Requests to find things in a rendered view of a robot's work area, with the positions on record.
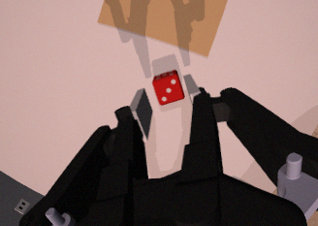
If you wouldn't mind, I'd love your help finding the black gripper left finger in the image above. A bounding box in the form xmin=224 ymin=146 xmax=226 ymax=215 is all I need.
xmin=19 ymin=88 xmax=153 ymax=226

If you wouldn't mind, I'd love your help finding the red die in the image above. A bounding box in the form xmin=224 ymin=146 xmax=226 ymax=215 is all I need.
xmin=152 ymin=70 xmax=185 ymax=106

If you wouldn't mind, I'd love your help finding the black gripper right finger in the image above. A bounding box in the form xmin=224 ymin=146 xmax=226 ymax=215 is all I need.
xmin=172 ymin=74 xmax=318 ymax=226

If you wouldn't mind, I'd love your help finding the tan flat mat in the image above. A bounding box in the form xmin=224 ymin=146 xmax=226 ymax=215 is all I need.
xmin=98 ymin=0 xmax=228 ymax=57

